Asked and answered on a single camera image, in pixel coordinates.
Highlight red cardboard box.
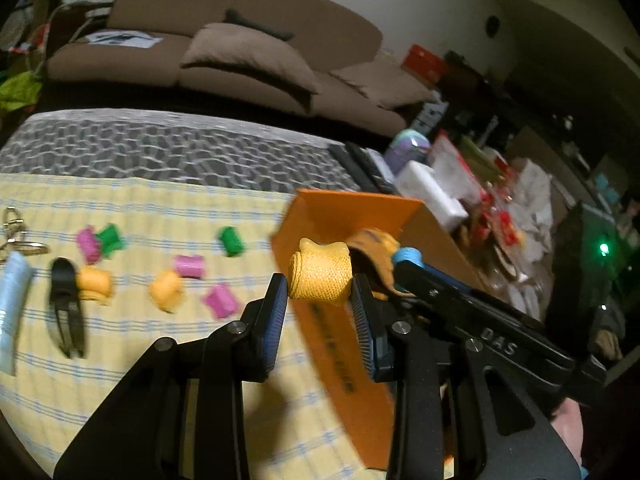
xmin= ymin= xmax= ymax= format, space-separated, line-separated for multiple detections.
xmin=400 ymin=44 xmax=446 ymax=83

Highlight purple round container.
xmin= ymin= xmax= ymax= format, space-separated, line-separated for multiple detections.
xmin=387 ymin=129 xmax=431 ymax=176

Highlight pink fabric roll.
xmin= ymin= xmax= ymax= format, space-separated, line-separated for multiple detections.
xmin=202 ymin=282 xmax=240 ymax=319
xmin=76 ymin=227 xmax=103 ymax=264
xmin=173 ymin=254 xmax=207 ymax=280

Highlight red white snack bag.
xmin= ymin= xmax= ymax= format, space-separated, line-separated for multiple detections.
xmin=430 ymin=132 xmax=501 ymax=201

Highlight black remote control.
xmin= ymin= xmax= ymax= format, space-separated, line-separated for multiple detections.
xmin=345 ymin=141 xmax=396 ymax=193
xmin=327 ymin=145 xmax=373 ymax=193

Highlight yellow fabric roll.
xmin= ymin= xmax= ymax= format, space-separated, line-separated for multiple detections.
xmin=289 ymin=239 xmax=353 ymax=307

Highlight white tissue box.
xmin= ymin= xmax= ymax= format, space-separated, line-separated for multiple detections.
xmin=395 ymin=160 xmax=468 ymax=233

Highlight green fabric roll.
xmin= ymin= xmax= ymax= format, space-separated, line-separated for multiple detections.
xmin=218 ymin=226 xmax=246 ymax=257
xmin=96 ymin=223 xmax=124 ymax=259

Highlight brown sofa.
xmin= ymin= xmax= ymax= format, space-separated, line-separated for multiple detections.
xmin=45 ymin=0 xmax=408 ymax=136

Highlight green plastic bag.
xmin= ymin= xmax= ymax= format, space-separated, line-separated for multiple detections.
xmin=0 ymin=71 xmax=43 ymax=113

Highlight white remote control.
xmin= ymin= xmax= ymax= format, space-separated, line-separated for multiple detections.
xmin=372 ymin=152 xmax=401 ymax=181

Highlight orange black fabric item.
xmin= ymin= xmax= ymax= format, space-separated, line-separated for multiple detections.
xmin=345 ymin=228 xmax=416 ymax=303

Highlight pale blue tube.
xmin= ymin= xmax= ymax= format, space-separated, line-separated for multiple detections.
xmin=0 ymin=251 xmax=35 ymax=376

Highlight papers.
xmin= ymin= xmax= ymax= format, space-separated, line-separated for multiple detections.
xmin=82 ymin=31 xmax=163 ymax=50

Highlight beige throw cushion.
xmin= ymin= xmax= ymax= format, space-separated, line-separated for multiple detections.
xmin=327 ymin=62 xmax=396 ymax=106
xmin=370 ymin=52 xmax=438 ymax=109

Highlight orange lined cardboard box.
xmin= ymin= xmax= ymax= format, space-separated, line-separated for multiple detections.
xmin=270 ymin=188 xmax=501 ymax=471

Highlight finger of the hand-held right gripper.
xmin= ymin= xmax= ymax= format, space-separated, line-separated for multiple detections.
xmin=392 ymin=257 xmax=468 ymax=322

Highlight person's right hand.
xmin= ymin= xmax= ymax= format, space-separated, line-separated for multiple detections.
xmin=550 ymin=399 xmax=586 ymax=468

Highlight large brown cushion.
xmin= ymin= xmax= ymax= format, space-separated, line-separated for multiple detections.
xmin=180 ymin=22 xmax=321 ymax=96

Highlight gold clip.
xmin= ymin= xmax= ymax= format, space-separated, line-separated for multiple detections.
xmin=0 ymin=240 xmax=51 ymax=256

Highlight black thread snips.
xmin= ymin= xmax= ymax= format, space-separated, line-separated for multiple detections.
xmin=46 ymin=257 xmax=87 ymax=359

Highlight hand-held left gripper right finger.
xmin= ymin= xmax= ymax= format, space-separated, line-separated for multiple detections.
xmin=350 ymin=276 xmax=583 ymax=480

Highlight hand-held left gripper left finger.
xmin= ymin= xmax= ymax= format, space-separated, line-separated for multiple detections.
xmin=52 ymin=272 xmax=290 ymax=480

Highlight yellow checked cloth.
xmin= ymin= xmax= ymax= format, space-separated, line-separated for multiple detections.
xmin=0 ymin=172 xmax=396 ymax=480

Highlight orange fabric roll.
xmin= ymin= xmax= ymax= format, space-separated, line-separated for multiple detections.
xmin=77 ymin=266 xmax=115 ymax=305
xmin=148 ymin=269 xmax=183 ymax=314

